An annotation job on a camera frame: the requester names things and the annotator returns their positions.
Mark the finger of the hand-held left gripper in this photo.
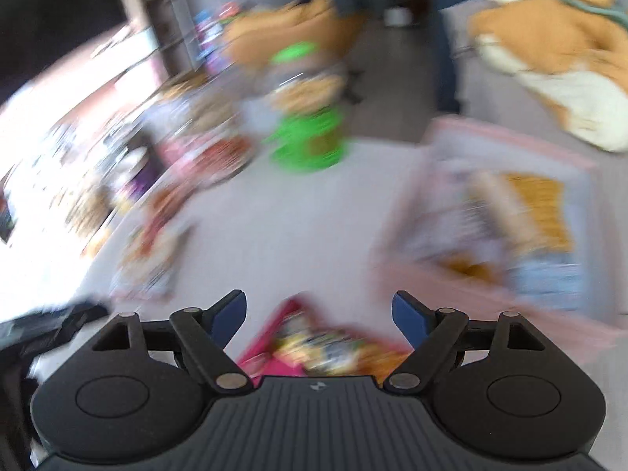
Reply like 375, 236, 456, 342
59, 300, 110, 329

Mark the grey sofa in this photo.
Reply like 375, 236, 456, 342
439, 0, 628, 168

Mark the green gumball machine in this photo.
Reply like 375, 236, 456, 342
264, 42, 352, 175

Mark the yellow snack packet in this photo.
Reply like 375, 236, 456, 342
503, 172, 576, 257

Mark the blue cabinet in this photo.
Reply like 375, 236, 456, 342
431, 0, 512, 115

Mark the orange armchair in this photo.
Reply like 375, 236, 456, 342
222, 0, 368, 68

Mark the pink snack packet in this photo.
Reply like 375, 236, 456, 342
237, 293, 414, 389

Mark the pink cardboard box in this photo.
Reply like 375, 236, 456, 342
372, 117, 620, 356

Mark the blue snack packet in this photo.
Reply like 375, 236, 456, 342
509, 254, 592, 312

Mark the orange and cream duvet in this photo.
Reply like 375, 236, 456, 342
467, 0, 628, 154

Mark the glass jar of peanuts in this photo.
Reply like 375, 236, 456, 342
156, 86, 257, 188

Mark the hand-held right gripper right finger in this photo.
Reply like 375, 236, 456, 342
384, 290, 545, 396

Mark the clear packet of grains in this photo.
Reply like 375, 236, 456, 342
464, 171, 533, 258

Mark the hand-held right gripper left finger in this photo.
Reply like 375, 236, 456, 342
93, 289, 253, 396

